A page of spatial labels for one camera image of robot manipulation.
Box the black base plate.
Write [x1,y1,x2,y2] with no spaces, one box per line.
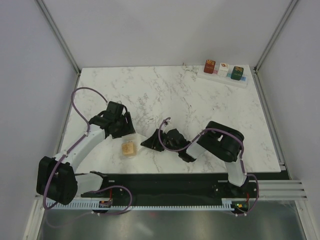
[82,173,258,206]

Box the white cable duct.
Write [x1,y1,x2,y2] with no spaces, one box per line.
[53,198,235,211]

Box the white power strip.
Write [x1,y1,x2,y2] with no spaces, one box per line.
[197,65,249,89]

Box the beige cube plug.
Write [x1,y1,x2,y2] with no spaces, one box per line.
[121,141,137,157]

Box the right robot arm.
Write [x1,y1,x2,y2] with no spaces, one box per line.
[140,117,247,197]

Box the aluminium frame rail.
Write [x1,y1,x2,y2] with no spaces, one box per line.
[34,178,309,200]

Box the white cube socket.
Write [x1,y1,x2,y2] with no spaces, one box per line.
[121,133,147,158]

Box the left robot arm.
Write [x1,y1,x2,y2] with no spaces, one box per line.
[36,101,136,205]

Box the green cube plug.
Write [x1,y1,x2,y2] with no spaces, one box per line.
[230,66,244,81]

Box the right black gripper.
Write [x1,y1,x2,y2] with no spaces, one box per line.
[141,128,180,153]

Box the white cube plug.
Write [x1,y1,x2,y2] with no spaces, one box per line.
[217,62,230,78]

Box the red cube plug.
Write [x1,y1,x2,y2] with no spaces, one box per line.
[203,59,216,74]

